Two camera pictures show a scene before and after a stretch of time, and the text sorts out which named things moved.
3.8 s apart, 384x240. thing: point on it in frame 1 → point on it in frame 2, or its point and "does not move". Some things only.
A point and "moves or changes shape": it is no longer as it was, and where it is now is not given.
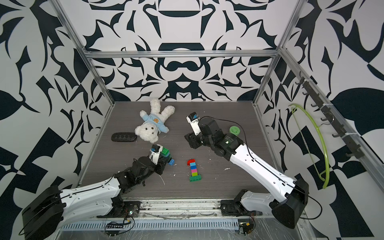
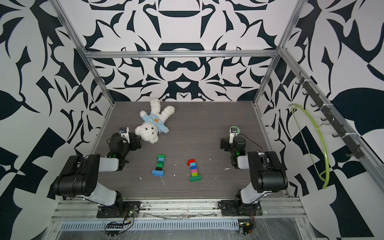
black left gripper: (161, 163) → (133, 143)
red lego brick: (190, 161) does not move
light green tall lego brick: (166, 152) moves or changes shape
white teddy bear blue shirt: (154, 122) does not move
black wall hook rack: (354, 150) does not move
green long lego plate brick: (192, 178) does not move
